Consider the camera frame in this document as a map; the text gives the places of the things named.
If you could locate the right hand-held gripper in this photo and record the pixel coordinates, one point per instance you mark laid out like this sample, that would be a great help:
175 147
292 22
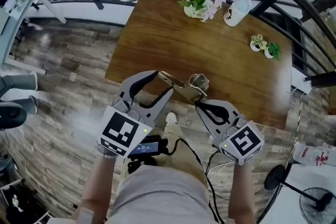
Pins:
244 141

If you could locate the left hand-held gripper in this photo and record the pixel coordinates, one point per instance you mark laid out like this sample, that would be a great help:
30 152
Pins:
118 131

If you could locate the large metal binder clip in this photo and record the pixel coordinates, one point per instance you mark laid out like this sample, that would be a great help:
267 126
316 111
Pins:
183 89

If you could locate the person's right forearm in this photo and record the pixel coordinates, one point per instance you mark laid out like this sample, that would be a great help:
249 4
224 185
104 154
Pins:
241 191

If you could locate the person's left forearm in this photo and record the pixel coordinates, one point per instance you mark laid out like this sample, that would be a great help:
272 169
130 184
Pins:
99 186

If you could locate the person's right white shoe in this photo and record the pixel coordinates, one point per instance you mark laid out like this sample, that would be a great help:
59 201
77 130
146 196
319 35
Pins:
172 118

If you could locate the person's khaki trousers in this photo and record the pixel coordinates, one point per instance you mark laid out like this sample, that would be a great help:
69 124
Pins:
174 133

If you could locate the black device with screen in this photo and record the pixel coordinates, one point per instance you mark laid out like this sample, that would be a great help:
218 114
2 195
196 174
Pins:
144 148

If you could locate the wooden table with black legs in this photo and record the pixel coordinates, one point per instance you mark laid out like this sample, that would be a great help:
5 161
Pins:
162 42

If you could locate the black standing fan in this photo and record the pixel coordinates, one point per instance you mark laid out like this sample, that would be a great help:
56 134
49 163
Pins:
274 177

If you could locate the small white pot variegated plant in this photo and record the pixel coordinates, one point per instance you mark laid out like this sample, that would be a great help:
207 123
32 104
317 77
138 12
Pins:
254 46

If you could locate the small white pot green plant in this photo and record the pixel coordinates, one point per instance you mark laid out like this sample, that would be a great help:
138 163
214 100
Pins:
268 53

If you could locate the white plastic bag red print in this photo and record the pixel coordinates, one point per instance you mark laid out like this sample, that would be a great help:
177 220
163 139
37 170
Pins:
307 153

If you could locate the person's light t-shirt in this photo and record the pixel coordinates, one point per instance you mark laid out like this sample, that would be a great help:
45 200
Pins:
162 196

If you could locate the white pot with pink flowers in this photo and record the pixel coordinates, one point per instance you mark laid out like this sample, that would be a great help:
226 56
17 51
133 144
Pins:
193 11

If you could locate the white mug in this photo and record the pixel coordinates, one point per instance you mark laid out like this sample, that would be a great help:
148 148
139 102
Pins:
235 14

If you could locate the white desk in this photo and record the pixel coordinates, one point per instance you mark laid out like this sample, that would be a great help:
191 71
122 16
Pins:
15 21

